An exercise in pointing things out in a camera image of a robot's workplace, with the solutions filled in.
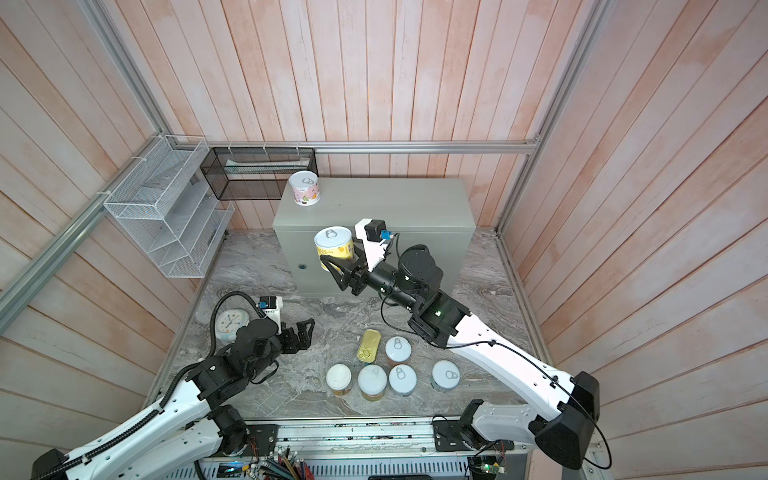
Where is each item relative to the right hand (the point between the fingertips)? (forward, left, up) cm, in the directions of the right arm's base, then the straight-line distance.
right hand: (333, 250), depth 59 cm
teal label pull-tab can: (-12, -27, -36) cm, 47 cm away
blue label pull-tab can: (-14, -15, -37) cm, 42 cm away
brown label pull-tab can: (-6, -14, -37) cm, 40 cm away
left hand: (-4, +12, -27) cm, 30 cm away
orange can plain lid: (-15, -7, -35) cm, 38 cm away
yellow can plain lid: (-14, +1, -35) cm, 38 cm away
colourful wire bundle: (-34, +10, -28) cm, 45 cm away
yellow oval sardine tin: (-4, -6, -38) cm, 39 cm away
